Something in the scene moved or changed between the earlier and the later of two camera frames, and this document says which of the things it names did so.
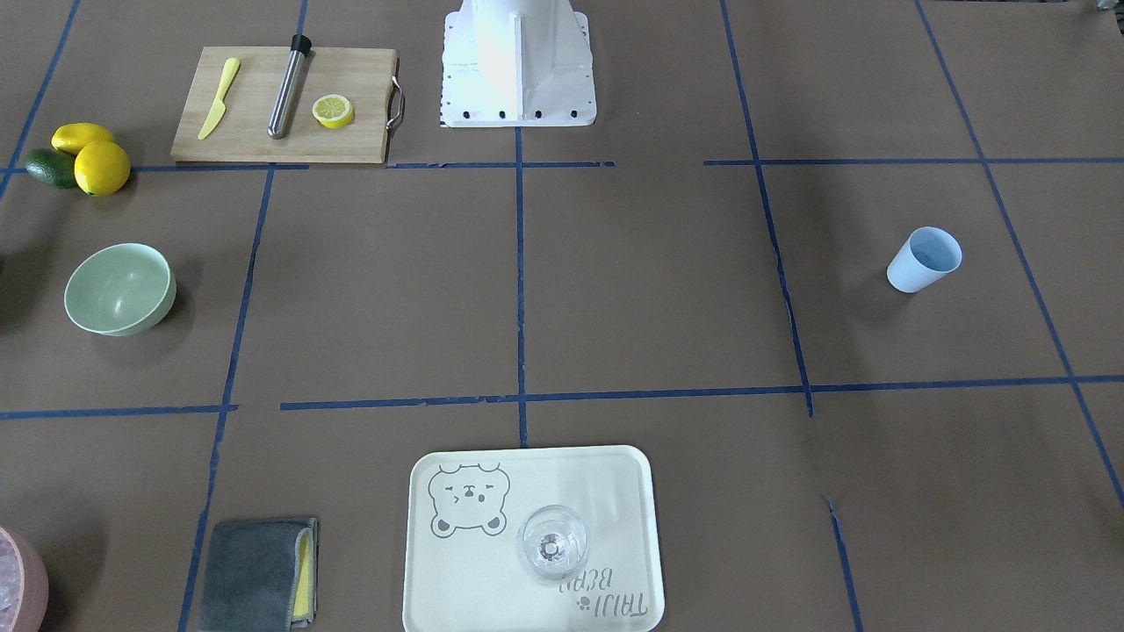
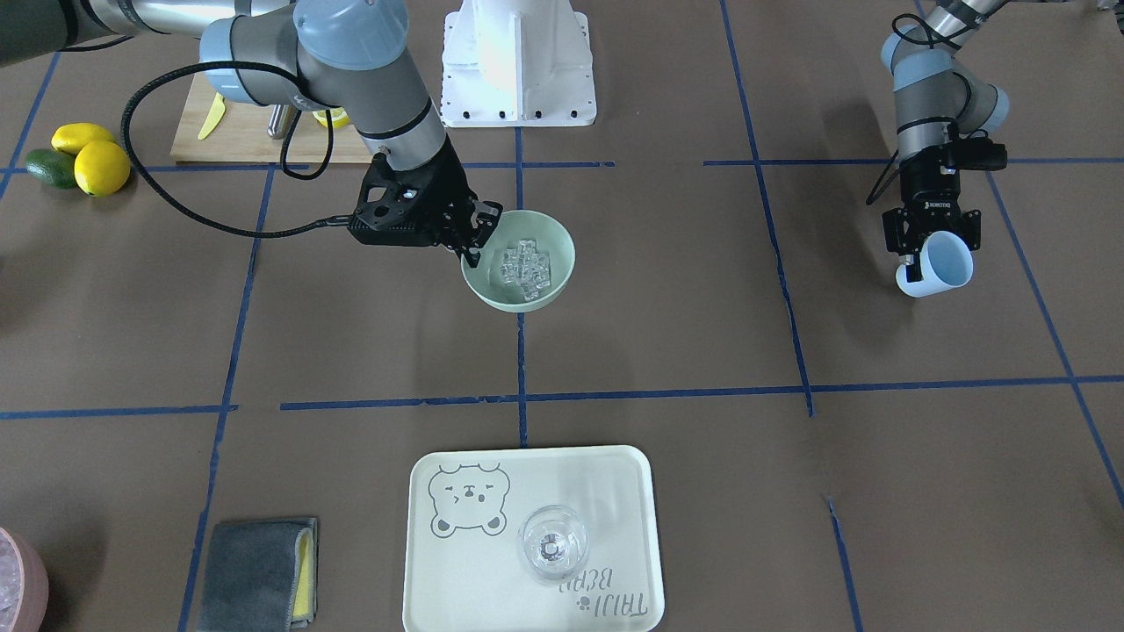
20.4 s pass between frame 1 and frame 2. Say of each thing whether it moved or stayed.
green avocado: stayed
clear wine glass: stayed
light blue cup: moved
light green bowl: moved
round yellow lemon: stayed
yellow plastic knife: stayed
